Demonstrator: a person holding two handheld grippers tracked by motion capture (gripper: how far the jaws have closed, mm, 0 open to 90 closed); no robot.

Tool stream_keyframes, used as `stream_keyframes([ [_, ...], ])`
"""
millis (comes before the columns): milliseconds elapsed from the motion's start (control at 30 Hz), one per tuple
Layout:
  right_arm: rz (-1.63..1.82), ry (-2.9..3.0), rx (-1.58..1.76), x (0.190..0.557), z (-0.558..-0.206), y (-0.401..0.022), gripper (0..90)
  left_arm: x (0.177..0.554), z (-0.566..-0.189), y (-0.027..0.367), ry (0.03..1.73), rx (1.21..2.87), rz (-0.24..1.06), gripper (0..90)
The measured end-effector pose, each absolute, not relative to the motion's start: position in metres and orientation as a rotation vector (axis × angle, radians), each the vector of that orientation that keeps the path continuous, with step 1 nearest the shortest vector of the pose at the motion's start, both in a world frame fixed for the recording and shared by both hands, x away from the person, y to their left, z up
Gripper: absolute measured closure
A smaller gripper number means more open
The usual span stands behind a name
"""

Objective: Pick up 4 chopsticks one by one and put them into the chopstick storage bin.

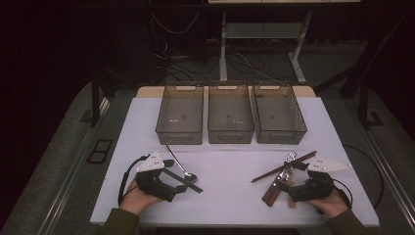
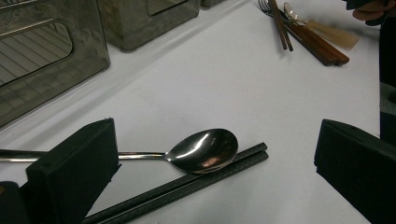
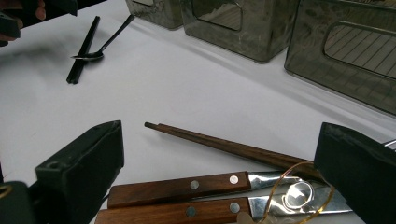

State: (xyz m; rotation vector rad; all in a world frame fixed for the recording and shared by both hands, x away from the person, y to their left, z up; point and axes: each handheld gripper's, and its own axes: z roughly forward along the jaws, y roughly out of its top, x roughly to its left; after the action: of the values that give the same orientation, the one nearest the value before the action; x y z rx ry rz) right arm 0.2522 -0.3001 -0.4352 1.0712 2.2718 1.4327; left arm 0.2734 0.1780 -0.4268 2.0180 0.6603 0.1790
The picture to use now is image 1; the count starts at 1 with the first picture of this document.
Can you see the black metal stand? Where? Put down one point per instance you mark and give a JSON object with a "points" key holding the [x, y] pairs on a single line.
{"points": [[363, 104]]}

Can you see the brown chopstick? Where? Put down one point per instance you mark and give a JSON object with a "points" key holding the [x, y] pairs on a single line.
{"points": [[267, 175]]}

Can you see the black upright post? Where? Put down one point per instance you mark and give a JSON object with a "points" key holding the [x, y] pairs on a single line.
{"points": [[95, 104]]}

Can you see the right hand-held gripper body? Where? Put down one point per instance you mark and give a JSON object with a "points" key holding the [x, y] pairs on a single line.
{"points": [[313, 187]]}

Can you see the black chopstick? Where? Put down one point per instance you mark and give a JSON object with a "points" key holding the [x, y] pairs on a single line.
{"points": [[192, 187]]}

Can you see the smoky transparent plastic bin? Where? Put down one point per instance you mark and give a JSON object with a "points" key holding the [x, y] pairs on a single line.
{"points": [[230, 114], [181, 114], [277, 114]]}

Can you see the grey metal stand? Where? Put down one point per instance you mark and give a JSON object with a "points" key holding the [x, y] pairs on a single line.
{"points": [[261, 31]]}

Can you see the person's left hand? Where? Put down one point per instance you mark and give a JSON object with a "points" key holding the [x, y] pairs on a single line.
{"points": [[135, 199]]}

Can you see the person's right hand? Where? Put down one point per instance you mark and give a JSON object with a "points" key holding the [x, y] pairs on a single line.
{"points": [[329, 204]]}

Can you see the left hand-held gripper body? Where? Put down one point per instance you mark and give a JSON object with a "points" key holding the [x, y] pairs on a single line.
{"points": [[153, 186]]}

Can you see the white table mat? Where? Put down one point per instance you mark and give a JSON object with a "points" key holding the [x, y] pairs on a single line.
{"points": [[228, 199]]}

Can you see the black floor frame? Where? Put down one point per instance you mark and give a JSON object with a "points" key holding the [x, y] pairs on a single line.
{"points": [[94, 151]]}

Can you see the metal spoon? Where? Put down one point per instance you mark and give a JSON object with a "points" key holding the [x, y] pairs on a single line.
{"points": [[191, 178]]}

